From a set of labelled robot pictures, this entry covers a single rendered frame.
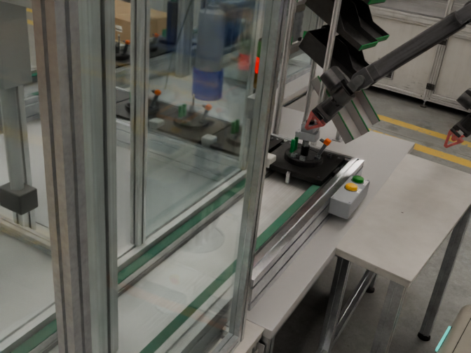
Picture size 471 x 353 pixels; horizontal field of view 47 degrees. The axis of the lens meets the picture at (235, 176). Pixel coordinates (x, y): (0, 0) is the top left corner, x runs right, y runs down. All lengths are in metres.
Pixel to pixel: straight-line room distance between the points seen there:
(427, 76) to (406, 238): 4.30
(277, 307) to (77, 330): 0.80
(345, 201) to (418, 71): 4.38
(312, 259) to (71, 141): 1.15
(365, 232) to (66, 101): 1.39
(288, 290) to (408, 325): 1.46
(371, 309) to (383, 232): 1.10
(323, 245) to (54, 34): 1.31
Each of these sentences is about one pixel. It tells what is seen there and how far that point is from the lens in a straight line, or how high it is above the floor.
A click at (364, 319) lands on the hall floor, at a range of 2.85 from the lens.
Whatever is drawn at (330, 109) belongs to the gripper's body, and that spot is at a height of 1.19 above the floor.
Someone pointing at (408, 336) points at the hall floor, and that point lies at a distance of 2.85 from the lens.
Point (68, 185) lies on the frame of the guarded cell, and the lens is 0.62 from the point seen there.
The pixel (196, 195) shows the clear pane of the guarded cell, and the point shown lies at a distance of 0.90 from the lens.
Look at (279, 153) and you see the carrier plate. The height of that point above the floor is 0.97.
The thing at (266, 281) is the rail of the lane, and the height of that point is 0.90.
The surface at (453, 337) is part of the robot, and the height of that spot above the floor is 0.28.
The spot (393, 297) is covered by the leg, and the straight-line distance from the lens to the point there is 1.76.
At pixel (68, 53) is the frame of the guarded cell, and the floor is 1.65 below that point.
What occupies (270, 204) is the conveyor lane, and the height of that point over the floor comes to 0.92.
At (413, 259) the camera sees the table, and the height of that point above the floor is 0.86.
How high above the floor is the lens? 1.80
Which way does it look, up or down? 27 degrees down
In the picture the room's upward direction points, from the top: 6 degrees clockwise
